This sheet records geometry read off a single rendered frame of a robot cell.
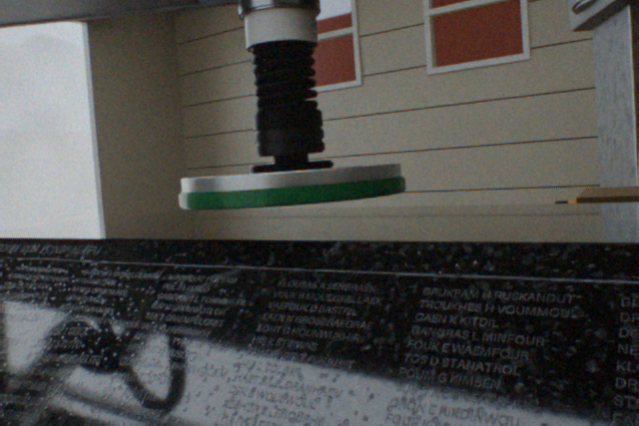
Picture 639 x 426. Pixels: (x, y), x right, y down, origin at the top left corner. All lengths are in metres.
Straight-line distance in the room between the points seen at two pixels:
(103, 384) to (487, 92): 6.52
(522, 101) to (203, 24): 5.03
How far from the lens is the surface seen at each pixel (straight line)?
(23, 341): 0.64
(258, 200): 0.47
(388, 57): 7.43
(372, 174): 0.50
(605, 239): 0.42
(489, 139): 6.85
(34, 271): 0.71
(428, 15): 7.24
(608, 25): 1.28
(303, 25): 0.56
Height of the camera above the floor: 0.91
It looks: 3 degrees down
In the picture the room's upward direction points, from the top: 4 degrees counter-clockwise
